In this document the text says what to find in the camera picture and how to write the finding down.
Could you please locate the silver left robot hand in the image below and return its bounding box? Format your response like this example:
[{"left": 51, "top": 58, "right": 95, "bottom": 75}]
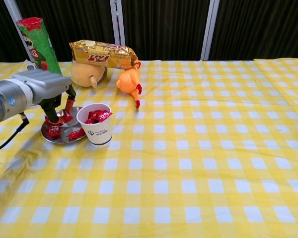
[{"left": 13, "top": 68, "right": 77, "bottom": 124}]

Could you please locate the gold biscuit package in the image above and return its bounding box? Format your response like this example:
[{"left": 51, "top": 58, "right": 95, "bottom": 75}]
[{"left": 69, "top": 39, "right": 140, "bottom": 69}]

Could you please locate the black pleated curtain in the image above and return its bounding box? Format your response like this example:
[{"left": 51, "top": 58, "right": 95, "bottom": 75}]
[{"left": 0, "top": 0, "right": 298, "bottom": 66}]

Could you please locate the orange rubber chicken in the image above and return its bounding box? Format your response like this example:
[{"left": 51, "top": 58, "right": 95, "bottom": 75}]
[{"left": 116, "top": 60, "right": 144, "bottom": 109}]

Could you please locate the aluminium frame post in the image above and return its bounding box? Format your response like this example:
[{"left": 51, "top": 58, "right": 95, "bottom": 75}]
[
  {"left": 3, "top": 0, "right": 25, "bottom": 30},
  {"left": 109, "top": 0, "right": 126, "bottom": 47},
  {"left": 201, "top": 0, "right": 221, "bottom": 61}
]

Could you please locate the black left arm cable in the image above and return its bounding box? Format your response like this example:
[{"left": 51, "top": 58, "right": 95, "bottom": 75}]
[{"left": 0, "top": 113, "right": 30, "bottom": 156}]

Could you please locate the round metal plate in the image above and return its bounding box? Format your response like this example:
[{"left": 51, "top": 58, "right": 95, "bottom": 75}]
[{"left": 41, "top": 106, "right": 86, "bottom": 144}]

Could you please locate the yellow plush toy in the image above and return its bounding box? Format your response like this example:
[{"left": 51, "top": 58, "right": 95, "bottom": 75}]
[{"left": 70, "top": 59, "right": 107, "bottom": 88}]

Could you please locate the white paper cup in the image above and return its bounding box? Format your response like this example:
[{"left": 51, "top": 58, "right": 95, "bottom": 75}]
[{"left": 76, "top": 103, "right": 114, "bottom": 147}]

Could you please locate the yellow checked tablecloth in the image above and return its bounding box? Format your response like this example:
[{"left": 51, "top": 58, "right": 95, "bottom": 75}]
[{"left": 0, "top": 57, "right": 298, "bottom": 238}]

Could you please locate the green Pringles can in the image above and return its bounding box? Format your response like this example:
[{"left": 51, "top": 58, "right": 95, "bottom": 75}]
[{"left": 16, "top": 16, "right": 63, "bottom": 75}]

